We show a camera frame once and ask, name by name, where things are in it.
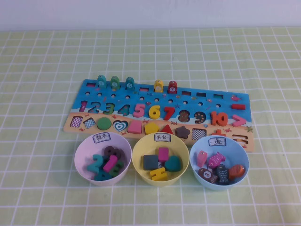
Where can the red minus bar piece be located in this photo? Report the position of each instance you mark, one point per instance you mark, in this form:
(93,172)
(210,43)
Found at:
(238,106)

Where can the yellow number six piece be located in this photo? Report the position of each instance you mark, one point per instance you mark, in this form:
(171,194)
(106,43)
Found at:
(154,114)

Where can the pink number five piece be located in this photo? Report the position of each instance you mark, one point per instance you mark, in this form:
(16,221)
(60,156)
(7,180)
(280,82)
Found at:
(139,111)

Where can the yellow pentagon shape piece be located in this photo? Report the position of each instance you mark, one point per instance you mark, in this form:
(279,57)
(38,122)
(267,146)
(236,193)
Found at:
(150,128)

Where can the blue wooden number puzzle board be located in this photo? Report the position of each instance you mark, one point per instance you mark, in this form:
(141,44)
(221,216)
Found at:
(164,100)

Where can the pink trapezoid shape piece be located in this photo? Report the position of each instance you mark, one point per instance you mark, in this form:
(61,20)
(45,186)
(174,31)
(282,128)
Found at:
(134,127)

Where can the red triangle shape piece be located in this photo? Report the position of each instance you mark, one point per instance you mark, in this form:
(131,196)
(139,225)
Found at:
(167,131)

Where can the paper label on yellow bowl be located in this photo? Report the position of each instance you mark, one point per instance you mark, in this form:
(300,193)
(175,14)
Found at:
(162,137)

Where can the yellow wooden fish piece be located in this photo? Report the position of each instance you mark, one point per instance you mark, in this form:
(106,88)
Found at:
(158,86)

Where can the red fish piece number seven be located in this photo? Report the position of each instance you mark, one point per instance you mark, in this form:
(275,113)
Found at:
(172,87)

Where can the teal fish piece number four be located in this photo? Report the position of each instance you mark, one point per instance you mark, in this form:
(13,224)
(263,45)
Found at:
(130,84)

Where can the brown star shape piece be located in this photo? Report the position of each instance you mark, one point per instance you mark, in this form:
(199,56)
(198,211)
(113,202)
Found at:
(182,132)

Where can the magenta rectangle shape piece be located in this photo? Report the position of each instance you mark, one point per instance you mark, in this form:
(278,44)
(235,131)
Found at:
(163,153)

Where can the green wooden fish piece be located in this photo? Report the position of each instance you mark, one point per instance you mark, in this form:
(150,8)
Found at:
(114,83)

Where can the green circle shape piece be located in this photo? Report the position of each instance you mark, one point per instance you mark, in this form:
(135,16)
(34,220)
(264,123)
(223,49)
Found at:
(104,123)

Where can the grey square shape piece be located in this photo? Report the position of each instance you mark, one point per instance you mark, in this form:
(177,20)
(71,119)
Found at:
(150,162)

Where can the paper label on pink bowl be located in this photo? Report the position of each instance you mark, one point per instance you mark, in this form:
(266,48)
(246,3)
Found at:
(102,138)

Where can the teal heart shape piece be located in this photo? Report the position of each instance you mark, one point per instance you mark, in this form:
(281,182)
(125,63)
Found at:
(174,164)

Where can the yellow plastic bowl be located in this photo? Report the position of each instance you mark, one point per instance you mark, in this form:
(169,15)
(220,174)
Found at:
(138,169)

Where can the teal wooden fish piece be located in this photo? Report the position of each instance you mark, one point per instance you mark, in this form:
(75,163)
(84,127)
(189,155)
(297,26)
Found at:
(101,82)

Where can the magenta number one piece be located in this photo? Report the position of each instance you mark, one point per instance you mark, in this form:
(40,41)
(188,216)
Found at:
(110,163)

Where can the orange number ten piece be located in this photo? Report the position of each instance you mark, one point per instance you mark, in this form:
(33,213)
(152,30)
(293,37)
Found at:
(215,118)

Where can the green number three piece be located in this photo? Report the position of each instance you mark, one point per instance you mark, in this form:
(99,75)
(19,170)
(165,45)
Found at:
(117,170)

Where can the pink wooden fish piece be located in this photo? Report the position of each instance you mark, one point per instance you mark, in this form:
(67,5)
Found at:
(201,159)

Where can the red plus sign piece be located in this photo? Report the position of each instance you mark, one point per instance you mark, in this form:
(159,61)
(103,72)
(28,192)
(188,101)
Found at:
(219,133)

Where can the paper label on blue bowl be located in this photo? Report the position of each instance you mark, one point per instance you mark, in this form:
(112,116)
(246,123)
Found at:
(217,142)

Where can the teal number two piece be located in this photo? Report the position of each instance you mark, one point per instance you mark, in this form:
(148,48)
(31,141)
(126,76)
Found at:
(95,164)

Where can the magenta striped fish piece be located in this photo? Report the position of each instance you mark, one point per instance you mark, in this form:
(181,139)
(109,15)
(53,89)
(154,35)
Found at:
(215,160)

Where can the brown fish piece number eight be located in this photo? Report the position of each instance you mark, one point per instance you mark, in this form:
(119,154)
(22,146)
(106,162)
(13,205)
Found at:
(206,174)

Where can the pink plastic bowl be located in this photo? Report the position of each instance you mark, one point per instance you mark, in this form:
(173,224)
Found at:
(82,162)

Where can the pink greater-than sign piece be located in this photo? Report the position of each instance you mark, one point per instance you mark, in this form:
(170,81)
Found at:
(240,122)

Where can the light blue plastic bowl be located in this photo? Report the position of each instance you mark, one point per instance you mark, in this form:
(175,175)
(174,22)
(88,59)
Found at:
(235,153)

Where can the dark grey fish piece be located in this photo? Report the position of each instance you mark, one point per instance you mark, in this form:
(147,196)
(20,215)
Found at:
(222,174)

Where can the orange wooden fish piece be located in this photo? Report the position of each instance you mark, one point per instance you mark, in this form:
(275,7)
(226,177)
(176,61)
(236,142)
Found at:
(236,171)

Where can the green checked tablecloth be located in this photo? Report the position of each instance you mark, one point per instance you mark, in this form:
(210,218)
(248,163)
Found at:
(47,58)

